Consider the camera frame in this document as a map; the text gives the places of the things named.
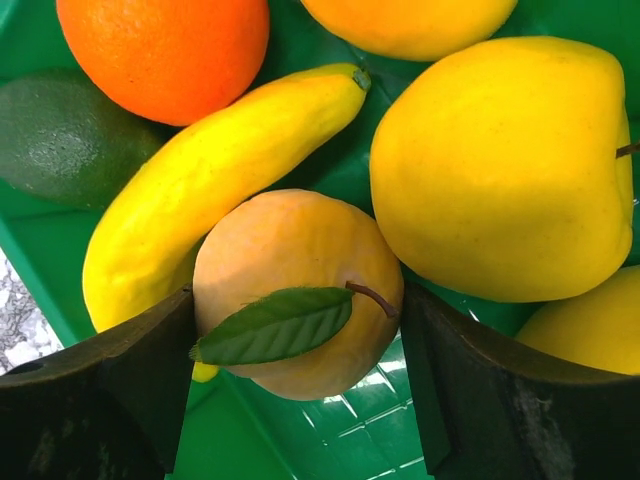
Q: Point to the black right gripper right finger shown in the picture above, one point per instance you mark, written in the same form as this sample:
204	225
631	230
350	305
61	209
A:
489	407

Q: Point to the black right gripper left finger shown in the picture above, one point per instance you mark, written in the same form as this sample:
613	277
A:
109	407

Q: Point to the peach with green leaf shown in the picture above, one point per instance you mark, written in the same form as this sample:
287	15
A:
292	238

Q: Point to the yellow lemon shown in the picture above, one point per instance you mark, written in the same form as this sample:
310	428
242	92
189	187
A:
598	329

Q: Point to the yellow banana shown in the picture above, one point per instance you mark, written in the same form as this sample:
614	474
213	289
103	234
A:
143	248

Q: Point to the yellow apple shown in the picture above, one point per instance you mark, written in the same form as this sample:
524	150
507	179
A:
499	171

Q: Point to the green avocado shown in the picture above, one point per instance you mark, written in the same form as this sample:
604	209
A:
64	140

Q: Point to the green plastic tray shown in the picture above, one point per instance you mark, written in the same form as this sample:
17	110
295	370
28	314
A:
234	429

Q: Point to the orange fruit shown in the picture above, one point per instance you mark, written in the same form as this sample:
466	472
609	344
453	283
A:
170	61

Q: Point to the yellow orange mango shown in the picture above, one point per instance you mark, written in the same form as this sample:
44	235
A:
413	30

